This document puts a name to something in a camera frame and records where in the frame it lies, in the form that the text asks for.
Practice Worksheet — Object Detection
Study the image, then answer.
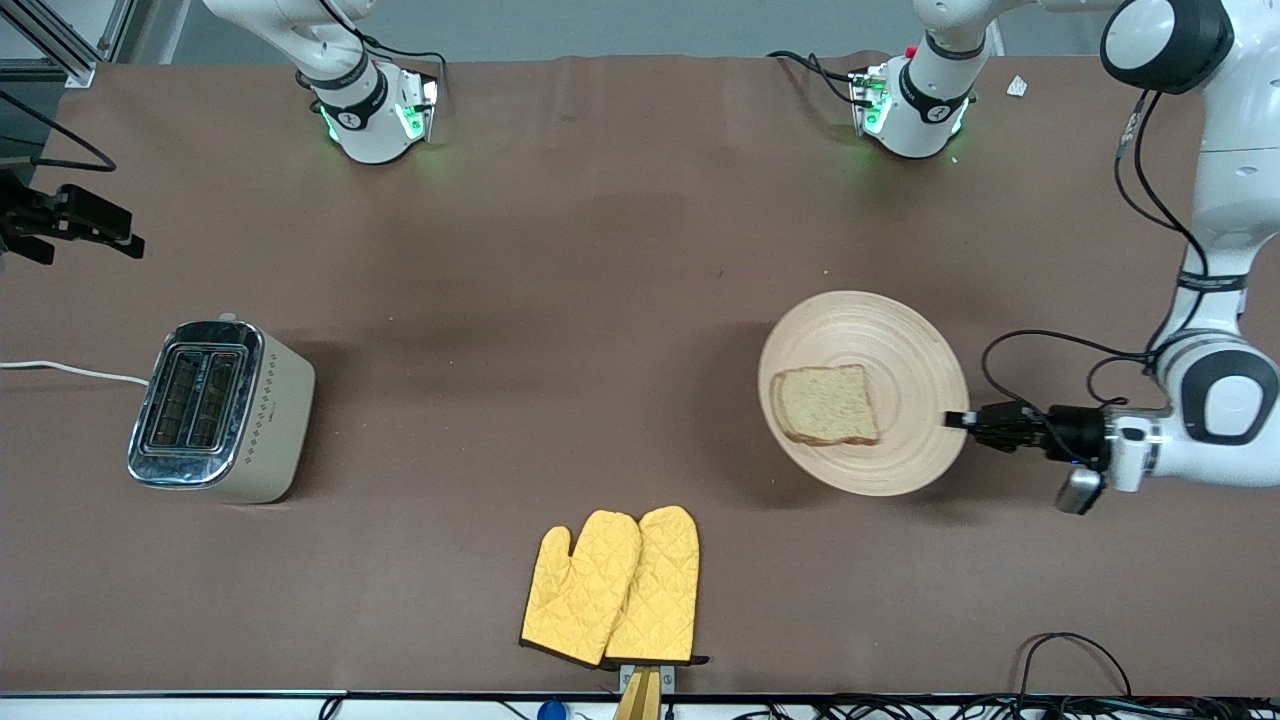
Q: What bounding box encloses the round light wooden plate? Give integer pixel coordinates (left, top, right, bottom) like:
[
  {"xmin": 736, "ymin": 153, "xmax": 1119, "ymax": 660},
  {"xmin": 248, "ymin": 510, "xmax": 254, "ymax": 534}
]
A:
[{"xmin": 757, "ymin": 291, "xmax": 970, "ymax": 497}]

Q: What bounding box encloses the slice of brown-crusted bread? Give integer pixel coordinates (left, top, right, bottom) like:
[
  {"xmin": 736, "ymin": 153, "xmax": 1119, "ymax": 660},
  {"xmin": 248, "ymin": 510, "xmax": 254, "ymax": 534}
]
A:
[{"xmin": 770, "ymin": 364, "xmax": 882, "ymax": 447}]

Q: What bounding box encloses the beige chrome-topped toaster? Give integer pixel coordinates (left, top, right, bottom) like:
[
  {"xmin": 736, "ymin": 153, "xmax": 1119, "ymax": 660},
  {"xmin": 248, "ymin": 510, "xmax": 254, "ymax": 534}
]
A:
[{"xmin": 126, "ymin": 313, "xmax": 317, "ymax": 506}]

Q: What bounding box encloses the yellow quilted oven mitt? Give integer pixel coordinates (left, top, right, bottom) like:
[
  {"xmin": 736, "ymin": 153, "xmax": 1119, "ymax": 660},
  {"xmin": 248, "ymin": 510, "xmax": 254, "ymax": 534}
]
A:
[
  {"xmin": 604, "ymin": 505, "xmax": 711, "ymax": 668},
  {"xmin": 519, "ymin": 510, "xmax": 644, "ymax": 670}
]

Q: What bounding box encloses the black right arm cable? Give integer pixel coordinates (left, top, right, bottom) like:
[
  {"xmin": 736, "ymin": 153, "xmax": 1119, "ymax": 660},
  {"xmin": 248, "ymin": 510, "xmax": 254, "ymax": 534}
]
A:
[{"xmin": 0, "ymin": 90, "xmax": 118, "ymax": 173}]

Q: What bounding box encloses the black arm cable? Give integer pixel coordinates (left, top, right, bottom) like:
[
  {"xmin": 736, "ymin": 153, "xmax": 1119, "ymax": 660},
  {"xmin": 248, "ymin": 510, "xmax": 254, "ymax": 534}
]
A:
[
  {"xmin": 0, "ymin": 90, "xmax": 118, "ymax": 173},
  {"xmin": 979, "ymin": 88, "xmax": 1216, "ymax": 411}
]

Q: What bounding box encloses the white toaster power cord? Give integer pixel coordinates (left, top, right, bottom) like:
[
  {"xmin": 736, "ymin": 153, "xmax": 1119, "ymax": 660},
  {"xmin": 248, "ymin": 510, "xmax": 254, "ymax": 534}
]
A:
[{"xmin": 0, "ymin": 360, "xmax": 151, "ymax": 387}]

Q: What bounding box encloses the aluminium frame profile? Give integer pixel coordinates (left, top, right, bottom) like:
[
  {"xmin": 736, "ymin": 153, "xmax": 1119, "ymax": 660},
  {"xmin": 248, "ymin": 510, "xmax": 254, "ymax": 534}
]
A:
[{"xmin": 0, "ymin": 0, "xmax": 137, "ymax": 89}]

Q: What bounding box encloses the black cable loop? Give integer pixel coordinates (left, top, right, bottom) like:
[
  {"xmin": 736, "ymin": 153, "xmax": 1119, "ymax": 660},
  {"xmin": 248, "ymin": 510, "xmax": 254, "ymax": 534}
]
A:
[{"xmin": 1018, "ymin": 632, "xmax": 1134, "ymax": 701}]

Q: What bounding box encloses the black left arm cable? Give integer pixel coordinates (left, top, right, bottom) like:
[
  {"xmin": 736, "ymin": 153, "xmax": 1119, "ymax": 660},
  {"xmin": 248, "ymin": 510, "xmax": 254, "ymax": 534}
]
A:
[{"xmin": 979, "ymin": 88, "xmax": 1216, "ymax": 411}]

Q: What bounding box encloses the black right base cable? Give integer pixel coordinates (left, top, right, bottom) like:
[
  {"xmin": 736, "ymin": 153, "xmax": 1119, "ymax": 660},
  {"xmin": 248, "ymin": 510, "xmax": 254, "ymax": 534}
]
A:
[{"xmin": 318, "ymin": 0, "xmax": 449, "ymax": 101}]

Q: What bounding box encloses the black base cable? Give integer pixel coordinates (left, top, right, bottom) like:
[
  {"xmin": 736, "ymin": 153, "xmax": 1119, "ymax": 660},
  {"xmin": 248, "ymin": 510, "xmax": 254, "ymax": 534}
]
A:
[
  {"xmin": 318, "ymin": 0, "xmax": 449, "ymax": 101},
  {"xmin": 766, "ymin": 50, "xmax": 863, "ymax": 107}
]

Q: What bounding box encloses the black left base cable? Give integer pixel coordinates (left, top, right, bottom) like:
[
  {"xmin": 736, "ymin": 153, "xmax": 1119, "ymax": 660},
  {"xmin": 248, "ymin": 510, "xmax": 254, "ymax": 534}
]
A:
[{"xmin": 766, "ymin": 50, "xmax": 863, "ymax": 107}]

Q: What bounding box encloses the small metal bracket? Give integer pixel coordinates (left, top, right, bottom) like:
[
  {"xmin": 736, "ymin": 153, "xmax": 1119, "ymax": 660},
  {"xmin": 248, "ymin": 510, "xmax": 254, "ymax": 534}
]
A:
[{"xmin": 618, "ymin": 663, "xmax": 677, "ymax": 697}]

